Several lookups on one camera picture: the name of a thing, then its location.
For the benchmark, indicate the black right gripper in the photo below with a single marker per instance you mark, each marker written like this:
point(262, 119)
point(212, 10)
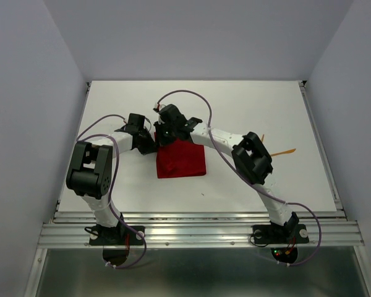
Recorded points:
point(159, 139)

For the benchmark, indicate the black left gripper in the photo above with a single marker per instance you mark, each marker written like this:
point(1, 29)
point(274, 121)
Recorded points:
point(151, 147)

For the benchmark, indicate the red cloth napkin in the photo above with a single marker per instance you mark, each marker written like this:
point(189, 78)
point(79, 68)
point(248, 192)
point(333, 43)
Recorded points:
point(180, 159)

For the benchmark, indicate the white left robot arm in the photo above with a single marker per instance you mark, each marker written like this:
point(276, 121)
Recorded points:
point(95, 162)

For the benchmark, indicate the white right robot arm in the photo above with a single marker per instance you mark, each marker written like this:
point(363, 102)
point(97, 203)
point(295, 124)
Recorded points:
point(245, 154)

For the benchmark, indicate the orange plastic knife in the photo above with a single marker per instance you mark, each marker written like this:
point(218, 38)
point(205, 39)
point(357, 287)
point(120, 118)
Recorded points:
point(284, 152)

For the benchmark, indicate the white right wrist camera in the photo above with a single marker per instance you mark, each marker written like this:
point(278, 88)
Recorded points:
point(158, 108)

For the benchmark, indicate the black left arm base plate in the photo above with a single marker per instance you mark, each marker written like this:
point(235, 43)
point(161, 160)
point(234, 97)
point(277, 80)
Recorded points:
point(114, 236)

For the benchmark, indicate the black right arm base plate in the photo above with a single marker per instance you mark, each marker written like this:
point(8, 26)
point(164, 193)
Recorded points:
point(273, 234)

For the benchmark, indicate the aluminium rail frame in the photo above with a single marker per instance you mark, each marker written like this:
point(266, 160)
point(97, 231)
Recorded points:
point(341, 266)

